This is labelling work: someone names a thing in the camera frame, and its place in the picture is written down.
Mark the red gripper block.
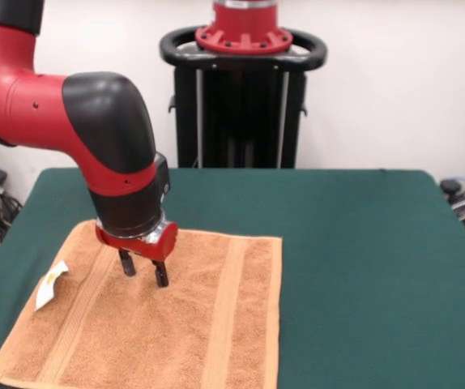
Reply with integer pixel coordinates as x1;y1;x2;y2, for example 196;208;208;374
94;220;180;289

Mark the orange terry towel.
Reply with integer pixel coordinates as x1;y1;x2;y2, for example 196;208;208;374
0;219;284;389

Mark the dark green table cloth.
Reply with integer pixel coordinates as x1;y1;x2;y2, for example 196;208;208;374
0;168;465;389

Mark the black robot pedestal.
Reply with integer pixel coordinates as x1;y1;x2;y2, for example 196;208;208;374
159;24;329;169

